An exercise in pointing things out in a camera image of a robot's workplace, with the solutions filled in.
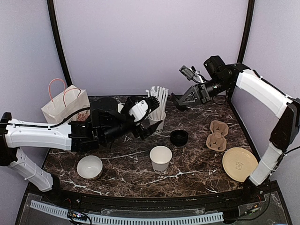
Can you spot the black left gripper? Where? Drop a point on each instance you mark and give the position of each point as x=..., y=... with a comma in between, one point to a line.
x=142, y=132

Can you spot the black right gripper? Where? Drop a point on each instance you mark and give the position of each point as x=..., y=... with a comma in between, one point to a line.
x=199, y=93

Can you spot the white paper coffee cup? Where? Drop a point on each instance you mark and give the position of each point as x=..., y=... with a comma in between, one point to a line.
x=160, y=157

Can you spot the stack of black cup lids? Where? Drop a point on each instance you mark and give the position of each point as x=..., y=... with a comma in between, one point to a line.
x=179, y=137

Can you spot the stack of white paper cups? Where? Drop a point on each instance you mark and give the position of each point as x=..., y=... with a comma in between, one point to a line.
x=120, y=107

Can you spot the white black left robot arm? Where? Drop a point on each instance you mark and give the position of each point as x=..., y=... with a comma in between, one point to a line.
x=75, y=136

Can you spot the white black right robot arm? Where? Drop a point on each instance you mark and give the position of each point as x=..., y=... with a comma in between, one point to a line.
x=283, y=109

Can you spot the white paper takeout bag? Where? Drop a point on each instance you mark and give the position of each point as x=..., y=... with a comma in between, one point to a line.
x=72, y=101

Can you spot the brown cardboard cup carrier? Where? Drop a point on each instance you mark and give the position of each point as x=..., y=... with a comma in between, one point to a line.
x=216, y=140

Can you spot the white ceramic bowl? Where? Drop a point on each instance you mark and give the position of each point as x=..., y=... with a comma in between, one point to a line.
x=90, y=167

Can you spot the cream yellow plate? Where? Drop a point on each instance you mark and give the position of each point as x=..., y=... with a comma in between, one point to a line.
x=239, y=163

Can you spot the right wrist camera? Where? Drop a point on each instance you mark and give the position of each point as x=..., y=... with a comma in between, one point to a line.
x=191, y=74

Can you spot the white slotted cable duct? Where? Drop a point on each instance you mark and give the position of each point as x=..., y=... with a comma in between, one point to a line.
x=129, y=217

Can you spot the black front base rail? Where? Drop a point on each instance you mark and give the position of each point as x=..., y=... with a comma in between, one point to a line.
x=227, y=202

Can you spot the black right frame post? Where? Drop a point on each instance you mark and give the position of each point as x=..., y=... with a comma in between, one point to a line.
x=246, y=31

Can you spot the black corner frame post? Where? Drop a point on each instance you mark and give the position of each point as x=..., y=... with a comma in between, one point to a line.
x=57, y=40

